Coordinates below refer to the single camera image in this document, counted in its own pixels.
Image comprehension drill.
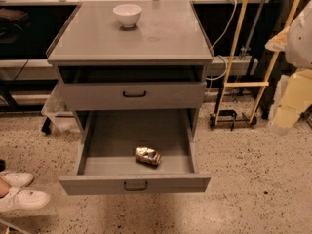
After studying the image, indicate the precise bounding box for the crushed orange metallic can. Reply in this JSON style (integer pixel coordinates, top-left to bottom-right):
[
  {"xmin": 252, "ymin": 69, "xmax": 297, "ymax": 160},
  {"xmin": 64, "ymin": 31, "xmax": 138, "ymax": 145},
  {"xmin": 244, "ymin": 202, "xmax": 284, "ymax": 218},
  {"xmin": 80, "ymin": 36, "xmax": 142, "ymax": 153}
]
[{"xmin": 135, "ymin": 146, "xmax": 161, "ymax": 166}]

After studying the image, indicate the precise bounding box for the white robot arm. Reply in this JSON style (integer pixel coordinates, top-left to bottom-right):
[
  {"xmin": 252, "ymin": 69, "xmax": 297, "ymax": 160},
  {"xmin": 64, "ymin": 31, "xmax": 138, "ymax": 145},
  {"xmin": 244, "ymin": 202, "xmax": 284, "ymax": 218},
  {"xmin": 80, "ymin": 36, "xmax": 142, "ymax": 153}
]
[{"xmin": 265, "ymin": 6, "xmax": 312, "ymax": 134}]

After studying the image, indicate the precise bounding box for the grey drawer cabinet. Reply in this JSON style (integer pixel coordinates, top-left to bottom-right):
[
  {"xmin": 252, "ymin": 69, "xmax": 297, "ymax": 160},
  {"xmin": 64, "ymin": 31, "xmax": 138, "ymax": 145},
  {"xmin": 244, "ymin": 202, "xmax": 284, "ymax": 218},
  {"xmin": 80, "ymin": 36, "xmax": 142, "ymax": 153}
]
[{"xmin": 47, "ymin": 0, "xmax": 213, "ymax": 132}]

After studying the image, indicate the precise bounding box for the open grey lower drawer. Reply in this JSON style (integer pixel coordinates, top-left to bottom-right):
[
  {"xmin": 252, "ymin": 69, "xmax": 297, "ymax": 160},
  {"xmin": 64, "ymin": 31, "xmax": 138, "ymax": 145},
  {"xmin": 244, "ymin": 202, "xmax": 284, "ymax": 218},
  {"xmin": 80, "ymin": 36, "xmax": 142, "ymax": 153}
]
[{"xmin": 59, "ymin": 109, "xmax": 210, "ymax": 195}]

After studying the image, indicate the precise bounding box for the closed grey upper drawer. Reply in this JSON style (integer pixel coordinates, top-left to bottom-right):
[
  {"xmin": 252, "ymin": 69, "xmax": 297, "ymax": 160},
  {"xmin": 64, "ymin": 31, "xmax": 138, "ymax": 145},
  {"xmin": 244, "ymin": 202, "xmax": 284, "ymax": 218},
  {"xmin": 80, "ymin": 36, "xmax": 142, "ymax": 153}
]
[{"xmin": 59, "ymin": 82, "xmax": 206, "ymax": 111}]

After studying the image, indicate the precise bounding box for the clear plastic bin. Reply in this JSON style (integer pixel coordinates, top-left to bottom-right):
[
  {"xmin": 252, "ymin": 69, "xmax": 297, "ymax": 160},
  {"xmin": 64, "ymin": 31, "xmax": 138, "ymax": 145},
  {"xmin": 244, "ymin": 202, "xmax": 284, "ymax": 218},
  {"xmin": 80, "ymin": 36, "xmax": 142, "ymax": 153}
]
[{"xmin": 41, "ymin": 85, "xmax": 79, "ymax": 132}]

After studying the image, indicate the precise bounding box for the white ceramic bowl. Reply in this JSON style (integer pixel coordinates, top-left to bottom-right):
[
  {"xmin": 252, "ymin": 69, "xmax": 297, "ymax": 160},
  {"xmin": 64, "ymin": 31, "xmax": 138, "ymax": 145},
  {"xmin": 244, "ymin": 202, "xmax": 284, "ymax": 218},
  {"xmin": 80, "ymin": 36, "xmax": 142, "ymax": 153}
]
[{"xmin": 113, "ymin": 4, "xmax": 142, "ymax": 27}]

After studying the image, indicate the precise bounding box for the white sneaker far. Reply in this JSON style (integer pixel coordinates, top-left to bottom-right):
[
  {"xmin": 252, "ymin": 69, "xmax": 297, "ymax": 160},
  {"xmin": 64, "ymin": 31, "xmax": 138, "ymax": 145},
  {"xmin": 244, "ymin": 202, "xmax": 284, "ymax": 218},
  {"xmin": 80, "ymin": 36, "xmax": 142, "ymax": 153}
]
[{"xmin": 0, "ymin": 171, "xmax": 34, "ymax": 187}]

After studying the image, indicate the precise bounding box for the white sneaker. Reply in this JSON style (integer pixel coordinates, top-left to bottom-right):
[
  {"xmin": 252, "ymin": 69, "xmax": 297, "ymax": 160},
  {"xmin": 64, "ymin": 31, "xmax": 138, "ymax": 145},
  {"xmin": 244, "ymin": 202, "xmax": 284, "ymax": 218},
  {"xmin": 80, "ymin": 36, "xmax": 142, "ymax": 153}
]
[
  {"xmin": 0, "ymin": 171, "xmax": 34, "ymax": 187},
  {"xmin": 0, "ymin": 187, "xmax": 51, "ymax": 212}
]

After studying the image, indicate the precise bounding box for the white sneaker near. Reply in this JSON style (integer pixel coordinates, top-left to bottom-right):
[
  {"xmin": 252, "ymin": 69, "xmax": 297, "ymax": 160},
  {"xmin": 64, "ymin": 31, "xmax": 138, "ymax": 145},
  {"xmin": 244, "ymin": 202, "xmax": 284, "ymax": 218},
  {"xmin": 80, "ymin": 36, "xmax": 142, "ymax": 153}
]
[{"xmin": 0, "ymin": 187, "xmax": 51, "ymax": 212}]

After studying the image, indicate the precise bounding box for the black upper drawer handle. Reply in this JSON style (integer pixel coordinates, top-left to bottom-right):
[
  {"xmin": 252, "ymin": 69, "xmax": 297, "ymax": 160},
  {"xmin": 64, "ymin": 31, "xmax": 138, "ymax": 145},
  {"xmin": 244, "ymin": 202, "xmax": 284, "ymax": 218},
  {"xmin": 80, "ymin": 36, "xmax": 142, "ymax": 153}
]
[{"xmin": 122, "ymin": 90, "xmax": 147, "ymax": 98}]

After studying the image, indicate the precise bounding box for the black drawer handle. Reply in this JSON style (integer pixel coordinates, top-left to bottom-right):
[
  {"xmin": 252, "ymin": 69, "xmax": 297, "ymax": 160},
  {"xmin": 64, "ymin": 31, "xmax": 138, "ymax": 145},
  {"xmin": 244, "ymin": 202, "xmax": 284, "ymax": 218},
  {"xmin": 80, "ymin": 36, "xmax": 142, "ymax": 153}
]
[
  {"xmin": 123, "ymin": 181, "xmax": 148, "ymax": 192},
  {"xmin": 122, "ymin": 90, "xmax": 147, "ymax": 98}
]

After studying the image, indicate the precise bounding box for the yellow wheeled ladder frame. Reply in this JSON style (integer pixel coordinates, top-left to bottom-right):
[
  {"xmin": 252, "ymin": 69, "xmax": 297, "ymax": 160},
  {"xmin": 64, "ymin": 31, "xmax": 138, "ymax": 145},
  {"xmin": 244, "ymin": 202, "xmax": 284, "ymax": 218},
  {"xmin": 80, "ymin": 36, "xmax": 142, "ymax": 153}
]
[{"xmin": 210, "ymin": 0, "xmax": 300, "ymax": 129}]

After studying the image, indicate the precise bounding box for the black lower drawer handle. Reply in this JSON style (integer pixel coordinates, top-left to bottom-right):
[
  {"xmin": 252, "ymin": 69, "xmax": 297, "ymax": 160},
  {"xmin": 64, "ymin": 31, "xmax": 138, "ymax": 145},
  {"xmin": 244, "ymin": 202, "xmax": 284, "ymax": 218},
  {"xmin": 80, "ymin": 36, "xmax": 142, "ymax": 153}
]
[{"xmin": 123, "ymin": 181, "xmax": 148, "ymax": 192}]

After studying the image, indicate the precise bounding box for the white power cable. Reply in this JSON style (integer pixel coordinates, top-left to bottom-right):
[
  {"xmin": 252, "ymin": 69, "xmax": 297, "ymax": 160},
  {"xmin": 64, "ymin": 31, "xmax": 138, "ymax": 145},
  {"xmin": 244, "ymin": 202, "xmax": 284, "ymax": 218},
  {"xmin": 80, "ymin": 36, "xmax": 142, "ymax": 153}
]
[{"xmin": 206, "ymin": 0, "xmax": 240, "ymax": 82}]

